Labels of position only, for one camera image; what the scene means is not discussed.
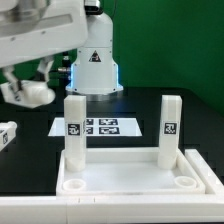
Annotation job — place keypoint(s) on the white sheet with markers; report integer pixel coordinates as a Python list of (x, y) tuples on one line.
[(124, 127)]

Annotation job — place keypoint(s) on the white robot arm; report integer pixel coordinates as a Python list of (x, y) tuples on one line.
[(94, 73)]

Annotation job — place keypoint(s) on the white desk top tray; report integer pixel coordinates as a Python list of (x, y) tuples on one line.
[(128, 171)]

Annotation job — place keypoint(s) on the white L-shaped corner fence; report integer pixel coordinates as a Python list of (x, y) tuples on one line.
[(128, 209)]

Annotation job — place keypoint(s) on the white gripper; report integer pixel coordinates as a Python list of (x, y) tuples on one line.
[(33, 29)]

